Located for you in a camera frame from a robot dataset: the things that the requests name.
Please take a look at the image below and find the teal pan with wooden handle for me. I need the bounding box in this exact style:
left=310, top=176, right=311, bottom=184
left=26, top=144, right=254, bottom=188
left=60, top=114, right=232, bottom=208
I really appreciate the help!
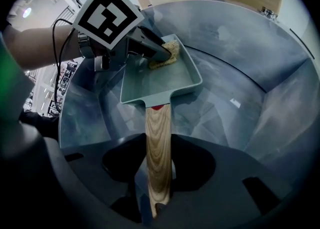
left=119, top=33, right=203, bottom=220

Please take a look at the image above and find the yellow scrubbing sponge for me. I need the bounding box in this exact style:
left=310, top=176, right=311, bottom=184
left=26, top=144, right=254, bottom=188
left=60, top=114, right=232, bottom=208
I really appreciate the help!
left=149, top=38, right=181, bottom=70

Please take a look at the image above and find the person's left forearm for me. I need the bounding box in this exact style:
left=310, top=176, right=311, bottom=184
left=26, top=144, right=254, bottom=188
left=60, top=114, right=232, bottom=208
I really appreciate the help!
left=1, top=24, right=85, bottom=71

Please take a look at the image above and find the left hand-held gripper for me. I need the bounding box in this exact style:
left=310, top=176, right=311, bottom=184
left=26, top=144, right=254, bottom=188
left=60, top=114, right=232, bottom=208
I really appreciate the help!
left=72, top=0, right=174, bottom=73

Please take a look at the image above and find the shelf rack with goods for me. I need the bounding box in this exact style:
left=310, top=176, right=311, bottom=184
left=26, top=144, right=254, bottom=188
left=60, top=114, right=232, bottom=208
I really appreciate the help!
left=24, top=57, right=79, bottom=119

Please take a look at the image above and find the black cable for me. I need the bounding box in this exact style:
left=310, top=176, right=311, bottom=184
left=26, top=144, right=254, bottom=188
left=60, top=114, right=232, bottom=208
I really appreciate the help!
left=51, top=18, right=76, bottom=114

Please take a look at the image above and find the person's green sleeve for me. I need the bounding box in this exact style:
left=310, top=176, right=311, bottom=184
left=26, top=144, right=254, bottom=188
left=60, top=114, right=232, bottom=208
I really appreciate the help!
left=0, top=31, right=36, bottom=125

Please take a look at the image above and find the stainless steel sink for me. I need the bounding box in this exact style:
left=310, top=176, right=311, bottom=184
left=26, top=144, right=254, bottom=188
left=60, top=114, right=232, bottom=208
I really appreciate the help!
left=57, top=0, right=316, bottom=225

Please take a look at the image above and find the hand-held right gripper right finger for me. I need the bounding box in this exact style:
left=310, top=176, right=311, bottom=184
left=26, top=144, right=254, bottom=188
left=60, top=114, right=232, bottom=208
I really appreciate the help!
left=170, top=133, right=216, bottom=194

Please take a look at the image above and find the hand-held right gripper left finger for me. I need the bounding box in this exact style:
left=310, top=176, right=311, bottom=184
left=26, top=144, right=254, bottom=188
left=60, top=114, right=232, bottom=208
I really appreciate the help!
left=101, top=133, right=151, bottom=224

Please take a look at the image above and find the metal wristwatch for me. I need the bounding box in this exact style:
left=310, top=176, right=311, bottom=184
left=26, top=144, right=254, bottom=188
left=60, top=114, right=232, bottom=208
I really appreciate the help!
left=77, top=30, right=96, bottom=59

